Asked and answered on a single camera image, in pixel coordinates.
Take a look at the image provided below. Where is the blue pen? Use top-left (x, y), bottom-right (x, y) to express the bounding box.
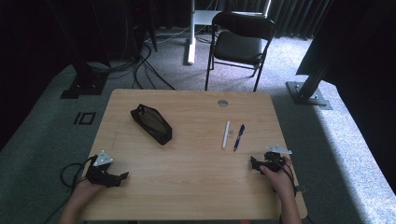
top-left (233, 123), bottom-right (247, 153)

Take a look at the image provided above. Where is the dark curtain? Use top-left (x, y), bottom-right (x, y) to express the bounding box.
top-left (214, 0), bottom-right (334, 41)

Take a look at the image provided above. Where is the black pencil case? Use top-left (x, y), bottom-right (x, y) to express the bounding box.
top-left (130, 103), bottom-right (174, 147)

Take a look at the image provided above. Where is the white pen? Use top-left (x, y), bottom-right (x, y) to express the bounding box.
top-left (220, 119), bottom-right (232, 150)

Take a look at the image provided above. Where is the bundle of floor cables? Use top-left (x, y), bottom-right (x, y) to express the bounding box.
top-left (87, 18), bottom-right (213, 91)

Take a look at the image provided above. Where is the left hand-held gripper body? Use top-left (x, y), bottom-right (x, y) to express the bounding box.
top-left (85, 149), bottom-right (117, 188)

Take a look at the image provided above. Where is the black folding chair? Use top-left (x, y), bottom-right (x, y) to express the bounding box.
top-left (204, 10), bottom-right (277, 92)

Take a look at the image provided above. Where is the person's right hand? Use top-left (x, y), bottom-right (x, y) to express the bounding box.
top-left (259, 156), bottom-right (297, 201)

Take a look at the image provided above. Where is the person's left hand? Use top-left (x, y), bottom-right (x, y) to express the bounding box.
top-left (69, 177), bottom-right (105, 206)

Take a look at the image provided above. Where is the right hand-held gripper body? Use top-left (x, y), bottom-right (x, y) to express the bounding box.
top-left (261, 144), bottom-right (293, 174)

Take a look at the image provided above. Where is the metal stand with base plate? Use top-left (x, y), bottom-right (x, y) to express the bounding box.
top-left (285, 40), bottom-right (333, 111)

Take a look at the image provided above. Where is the black stand with base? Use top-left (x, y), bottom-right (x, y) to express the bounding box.
top-left (46, 0), bottom-right (112, 100)

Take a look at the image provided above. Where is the left hand-held gripper cable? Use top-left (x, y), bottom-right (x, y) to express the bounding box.
top-left (43, 154), bottom-right (98, 224)

